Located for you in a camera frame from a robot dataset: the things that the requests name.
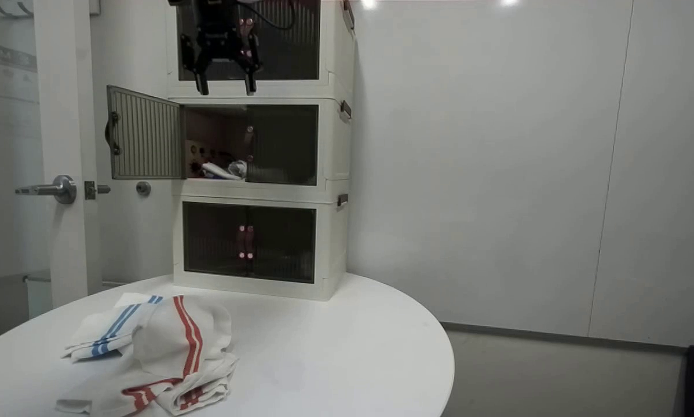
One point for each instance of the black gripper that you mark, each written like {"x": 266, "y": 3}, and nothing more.
{"x": 215, "y": 17}

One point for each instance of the ribbed translucent cabinet door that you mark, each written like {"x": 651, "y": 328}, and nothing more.
{"x": 277, "y": 52}
{"x": 214, "y": 240}
{"x": 147, "y": 136}
{"x": 286, "y": 145}
{"x": 186, "y": 17}
{"x": 283, "y": 246}

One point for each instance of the white stacked storage cabinet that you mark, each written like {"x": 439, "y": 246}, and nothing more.
{"x": 335, "y": 150}

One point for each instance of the round silver door stop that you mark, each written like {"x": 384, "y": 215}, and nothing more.
{"x": 143, "y": 188}

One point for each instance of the white room door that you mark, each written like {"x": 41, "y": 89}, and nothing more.
{"x": 60, "y": 87}

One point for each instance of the silver door latch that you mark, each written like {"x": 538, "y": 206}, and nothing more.
{"x": 92, "y": 190}

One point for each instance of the crumpled white cloth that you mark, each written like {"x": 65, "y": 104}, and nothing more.
{"x": 222, "y": 171}

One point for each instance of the red striped white towel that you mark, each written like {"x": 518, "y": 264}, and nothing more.
{"x": 190, "y": 347}

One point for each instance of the blue striped white towel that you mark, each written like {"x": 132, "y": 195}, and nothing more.
{"x": 112, "y": 333}

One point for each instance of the white bin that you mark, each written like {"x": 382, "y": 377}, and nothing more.
{"x": 37, "y": 295}

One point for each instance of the wall coat hook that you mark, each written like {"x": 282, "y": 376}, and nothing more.
{"x": 14, "y": 7}

